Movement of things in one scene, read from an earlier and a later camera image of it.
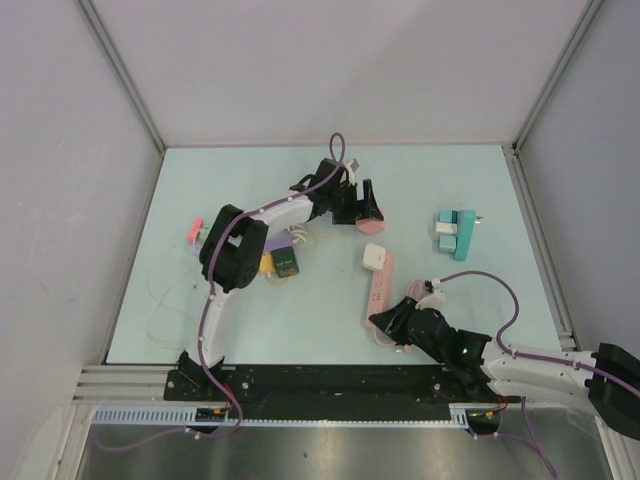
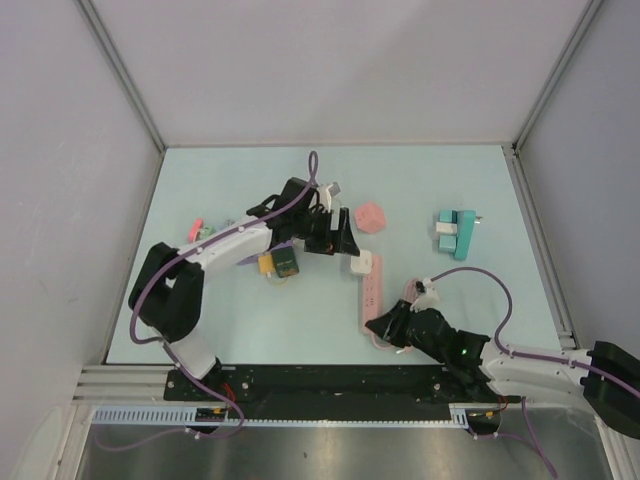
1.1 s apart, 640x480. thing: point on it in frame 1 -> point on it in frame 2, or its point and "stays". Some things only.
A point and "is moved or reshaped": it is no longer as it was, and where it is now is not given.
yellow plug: [267, 264] stays
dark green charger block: [285, 261] stays
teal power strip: [465, 228] stays
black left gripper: [368, 210] -> [331, 241]
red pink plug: [192, 234] stays
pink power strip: [381, 289] is moved or reshaped
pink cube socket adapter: [370, 226] stays
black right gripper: [393, 321] stays
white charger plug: [374, 257] -> [362, 264]
